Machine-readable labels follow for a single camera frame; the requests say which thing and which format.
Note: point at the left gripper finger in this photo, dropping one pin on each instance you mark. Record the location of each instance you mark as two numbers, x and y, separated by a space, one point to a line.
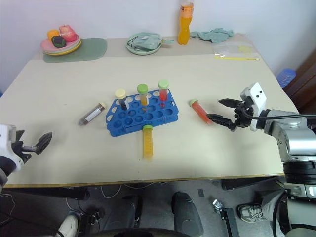
42 148
47 137

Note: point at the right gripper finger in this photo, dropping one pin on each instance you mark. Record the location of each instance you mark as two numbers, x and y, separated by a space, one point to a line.
221 120
229 102

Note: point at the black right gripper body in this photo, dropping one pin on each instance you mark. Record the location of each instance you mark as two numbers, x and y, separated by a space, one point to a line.
240 121

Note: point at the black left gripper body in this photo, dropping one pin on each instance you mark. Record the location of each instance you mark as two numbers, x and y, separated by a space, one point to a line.
22 148

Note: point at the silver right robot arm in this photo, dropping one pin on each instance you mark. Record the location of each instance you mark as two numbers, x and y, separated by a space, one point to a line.
291 134

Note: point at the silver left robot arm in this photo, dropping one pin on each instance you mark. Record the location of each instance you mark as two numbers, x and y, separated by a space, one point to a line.
3 170

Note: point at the red tube with green cap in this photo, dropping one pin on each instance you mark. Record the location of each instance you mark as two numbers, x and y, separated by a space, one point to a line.
201 111
163 93

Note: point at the dark tube with cream cap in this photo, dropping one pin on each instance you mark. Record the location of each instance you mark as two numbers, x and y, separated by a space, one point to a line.
92 114

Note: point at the yellow tube with green cap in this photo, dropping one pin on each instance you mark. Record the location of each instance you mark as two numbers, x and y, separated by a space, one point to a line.
148 143

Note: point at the orange tube with green cap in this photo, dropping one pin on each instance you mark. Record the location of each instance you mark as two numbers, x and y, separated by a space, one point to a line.
143 96

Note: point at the blue test tube rack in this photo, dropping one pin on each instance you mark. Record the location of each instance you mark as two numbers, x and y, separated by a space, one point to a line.
138 118

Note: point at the dark tube with yellow cap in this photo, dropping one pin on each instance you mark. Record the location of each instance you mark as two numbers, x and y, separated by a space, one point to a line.
122 100

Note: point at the yellow plastic strip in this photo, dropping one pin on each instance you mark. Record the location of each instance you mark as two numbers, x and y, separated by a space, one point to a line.
237 58

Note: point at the black table leg bar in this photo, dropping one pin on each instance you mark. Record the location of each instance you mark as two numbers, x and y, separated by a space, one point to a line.
49 193
249 184

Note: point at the clear plastic zip bag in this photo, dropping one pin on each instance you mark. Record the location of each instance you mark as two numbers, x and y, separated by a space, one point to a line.
232 49

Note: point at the crumpled green cloth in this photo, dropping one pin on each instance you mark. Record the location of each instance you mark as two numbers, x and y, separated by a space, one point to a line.
214 34

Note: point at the brown wooden furniture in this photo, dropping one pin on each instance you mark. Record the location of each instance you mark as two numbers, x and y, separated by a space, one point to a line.
304 81

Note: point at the orange juice bottle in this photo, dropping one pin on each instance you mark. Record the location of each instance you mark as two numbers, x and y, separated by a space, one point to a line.
185 27

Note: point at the pink plate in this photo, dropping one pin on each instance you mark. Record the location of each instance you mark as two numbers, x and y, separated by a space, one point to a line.
49 48

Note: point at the light green plate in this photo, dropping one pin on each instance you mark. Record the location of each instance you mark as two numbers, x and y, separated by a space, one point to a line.
71 49

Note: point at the grey trouser leg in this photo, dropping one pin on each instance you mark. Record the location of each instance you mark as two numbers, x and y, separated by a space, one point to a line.
272 207

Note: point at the grey sneaker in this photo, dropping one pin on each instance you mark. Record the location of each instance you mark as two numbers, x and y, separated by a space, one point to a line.
251 212

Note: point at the dark green toy avocado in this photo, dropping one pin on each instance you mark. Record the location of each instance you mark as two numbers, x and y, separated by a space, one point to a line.
58 41

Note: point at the dark rounded shape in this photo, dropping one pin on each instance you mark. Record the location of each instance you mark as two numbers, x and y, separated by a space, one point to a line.
186 212

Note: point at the green placemat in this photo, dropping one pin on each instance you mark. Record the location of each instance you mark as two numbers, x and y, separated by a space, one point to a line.
91 49

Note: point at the pale green round plate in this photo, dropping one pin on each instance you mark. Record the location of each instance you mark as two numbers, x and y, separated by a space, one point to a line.
143 51

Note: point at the orange toy fruit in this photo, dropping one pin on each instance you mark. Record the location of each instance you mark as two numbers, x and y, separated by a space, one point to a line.
52 33

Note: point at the pink toy apple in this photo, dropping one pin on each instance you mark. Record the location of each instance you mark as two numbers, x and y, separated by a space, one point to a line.
67 33

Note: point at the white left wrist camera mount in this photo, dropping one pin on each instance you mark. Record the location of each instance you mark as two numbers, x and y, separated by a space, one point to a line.
7 138

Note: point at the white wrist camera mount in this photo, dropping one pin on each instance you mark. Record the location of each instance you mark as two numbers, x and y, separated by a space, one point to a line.
7 138
258 97

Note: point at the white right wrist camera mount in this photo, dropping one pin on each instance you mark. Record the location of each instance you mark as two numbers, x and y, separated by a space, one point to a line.
258 97

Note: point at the black metal bracket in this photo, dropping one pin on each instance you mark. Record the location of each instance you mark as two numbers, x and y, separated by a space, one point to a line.
225 217

